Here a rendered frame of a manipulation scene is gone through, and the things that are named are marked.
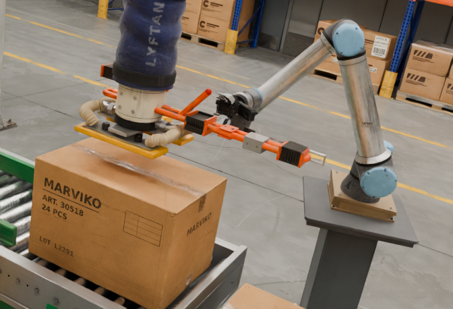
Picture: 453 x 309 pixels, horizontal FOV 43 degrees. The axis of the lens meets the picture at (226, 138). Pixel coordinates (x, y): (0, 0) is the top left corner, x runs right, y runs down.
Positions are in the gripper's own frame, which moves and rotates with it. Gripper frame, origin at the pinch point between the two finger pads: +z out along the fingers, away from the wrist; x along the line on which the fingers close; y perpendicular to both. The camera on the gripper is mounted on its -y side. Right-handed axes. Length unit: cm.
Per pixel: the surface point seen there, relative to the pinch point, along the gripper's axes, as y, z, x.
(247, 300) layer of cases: -27, 6, -66
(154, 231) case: 1.6, 34.8, -34.7
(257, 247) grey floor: 13, -129, -121
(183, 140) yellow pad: 10.1, 7.7, -11.4
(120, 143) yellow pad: 23.5, 28.3, -11.6
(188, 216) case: -5.4, 25.3, -30.1
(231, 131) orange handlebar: -11.7, 16.7, 1.0
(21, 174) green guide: 100, -9, -62
